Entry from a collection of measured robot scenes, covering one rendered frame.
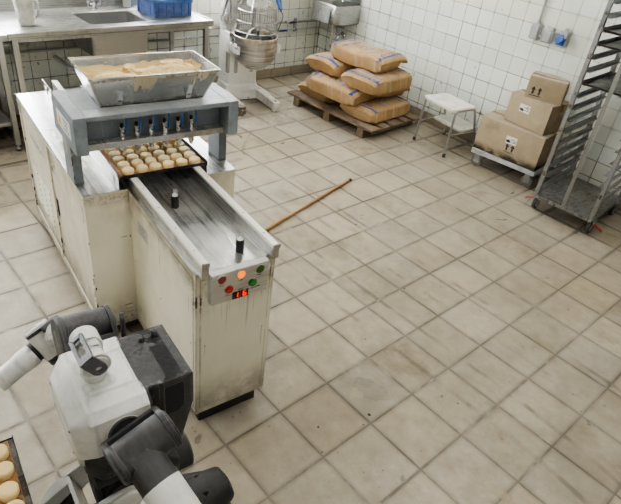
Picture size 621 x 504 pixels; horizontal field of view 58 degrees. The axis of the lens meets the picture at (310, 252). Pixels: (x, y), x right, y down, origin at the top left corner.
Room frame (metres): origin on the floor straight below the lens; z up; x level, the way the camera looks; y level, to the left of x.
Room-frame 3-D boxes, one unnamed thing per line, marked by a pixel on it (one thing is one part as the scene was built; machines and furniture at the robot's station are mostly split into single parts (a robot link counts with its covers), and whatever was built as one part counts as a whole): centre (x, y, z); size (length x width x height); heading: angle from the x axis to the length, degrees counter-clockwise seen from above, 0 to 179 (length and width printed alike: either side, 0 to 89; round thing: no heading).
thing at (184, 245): (2.34, 0.98, 0.87); 2.01 x 0.03 x 0.07; 39
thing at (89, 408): (0.95, 0.42, 0.88); 0.34 x 0.30 x 0.36; 39
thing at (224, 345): (1.95, 0.48, 0.45); 0.70 x 0.34 x 0.90; 39
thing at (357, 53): (5.72, -0.29, 0.62); 0.72 x 0.42 x 0.17; 52
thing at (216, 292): (1.66, 0.25, 0.77); 0.24 x 0.04 x 0.14; 129
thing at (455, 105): (5.23, -1.15, 0.23); 0.45 x 0.45 x 0.46; 38
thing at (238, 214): (2.52, 0.75, 0.87); 2.01 x 0.03 x 0.07; 39
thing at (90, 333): (0.91, 0.47, 1.08); 0.10 x 0.07 x 0.09; 39
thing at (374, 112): (5.55, -0.47, 0.19); 0.72 x 0.42 x 0.15; 140
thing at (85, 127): (2.34, 0.79, 1.01); 0.72 x 0.33 x 0.34; 129
